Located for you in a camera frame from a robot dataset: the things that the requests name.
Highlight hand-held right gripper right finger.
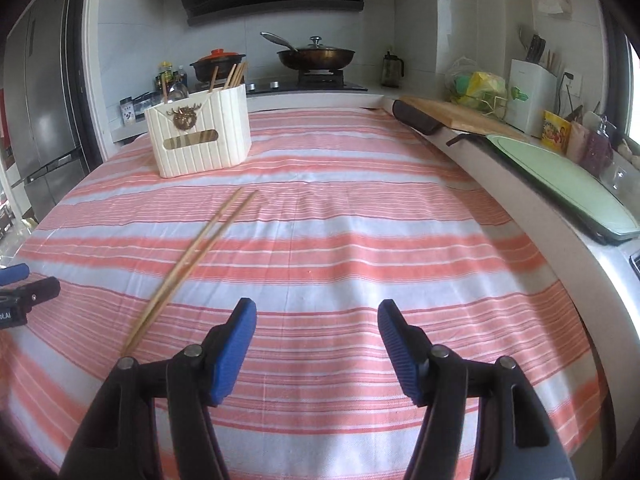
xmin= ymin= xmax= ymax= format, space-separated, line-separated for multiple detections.
xmin=377 ymin=298 xmax=577 ymax=480

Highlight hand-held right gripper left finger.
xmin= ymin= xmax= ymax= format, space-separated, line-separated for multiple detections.
xmin=59 ymin=298 xmax=259 ymax=480

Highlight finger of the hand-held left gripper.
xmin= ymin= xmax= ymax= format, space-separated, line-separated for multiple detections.
xmin=0 ymin=263 xmax=30 ymax=287
xmin=0 ymin=277 xmax=61 ymax=329

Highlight wooden chopstick pair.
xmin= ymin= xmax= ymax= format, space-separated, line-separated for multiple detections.
xmin=126 ymin=189 xmax=260 ymax=356

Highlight cream ribbed utensil holder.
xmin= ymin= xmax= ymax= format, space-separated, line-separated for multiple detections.
xmin=144 ymin=84 xmax=253 ymax=180

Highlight orange white striped cloth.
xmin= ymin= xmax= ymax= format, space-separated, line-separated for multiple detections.
xmin=0 ymin=105 xmax=610 ymax=480

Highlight steel refrigerator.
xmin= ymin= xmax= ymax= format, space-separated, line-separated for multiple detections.
xmin=2 ymin=0 xmax=92 ymax=222

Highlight small spice jars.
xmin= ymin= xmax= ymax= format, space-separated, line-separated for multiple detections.
xmin=118 ymin=92 xmax=157 ymax=127

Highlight black padded pouch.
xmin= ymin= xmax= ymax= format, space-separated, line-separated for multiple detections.
xmin=392 ymin=99 xmax=444 ymax=136

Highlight green cutting board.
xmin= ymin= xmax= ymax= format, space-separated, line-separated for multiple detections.
xmin=446 ymin=132 xmax=640 ymax=247

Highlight wooden cutting board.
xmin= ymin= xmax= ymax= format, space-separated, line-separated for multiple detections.
xmin=400 ymin=95 xmax=529 ymax=142

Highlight condiment bottles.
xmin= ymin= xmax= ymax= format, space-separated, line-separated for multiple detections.
xmin=152 ymin=61 xmax=189 ymax=97

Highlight yellow printed packet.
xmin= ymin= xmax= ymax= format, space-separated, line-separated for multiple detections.
xmin=542 ymin=109 xmax=572 ymax=154

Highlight yellow plastic bag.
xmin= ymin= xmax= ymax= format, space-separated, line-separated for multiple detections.
xmin=444 ymin=57 xmax=509 ymax=112

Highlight clear glass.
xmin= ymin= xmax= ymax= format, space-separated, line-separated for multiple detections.
xmin=599 ymin=159 xmax=632 ymax=194

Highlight glass coffee press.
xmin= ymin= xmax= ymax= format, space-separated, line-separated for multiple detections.
xmin=382 ymin=50 xmax=405 ymax=89

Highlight purple soap dispenser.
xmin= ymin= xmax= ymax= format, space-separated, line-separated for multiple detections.
xmin=584 ymin=115 xmax=615 ymax=177

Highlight black gas stove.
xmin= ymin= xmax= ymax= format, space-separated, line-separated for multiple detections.
xmin=244 ymin=70 xmax=369 ymax=96

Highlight white knife block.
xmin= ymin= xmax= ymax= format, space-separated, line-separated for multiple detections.
xmin=504 ymin=58 xmax=559 ymax=131

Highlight black clay pot red lid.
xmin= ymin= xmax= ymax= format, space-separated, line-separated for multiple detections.
xmin=189 ymin=48 xmax=247 ymax=84

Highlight garlic bulbs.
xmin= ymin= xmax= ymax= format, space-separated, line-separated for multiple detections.
xmin=617 ymin=139 xmax=640 ymax=169

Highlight black wok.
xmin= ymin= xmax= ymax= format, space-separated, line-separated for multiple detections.
xmin=259 ymin=31 xmax=357 ymax=72

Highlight glass wok lid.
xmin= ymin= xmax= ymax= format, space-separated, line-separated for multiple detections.
xmin=287 ymin=36 xmax=352 ymax=55

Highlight black handled knives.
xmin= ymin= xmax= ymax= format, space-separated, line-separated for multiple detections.
xmin=517 ymin=27 xmax=547 ymax=64

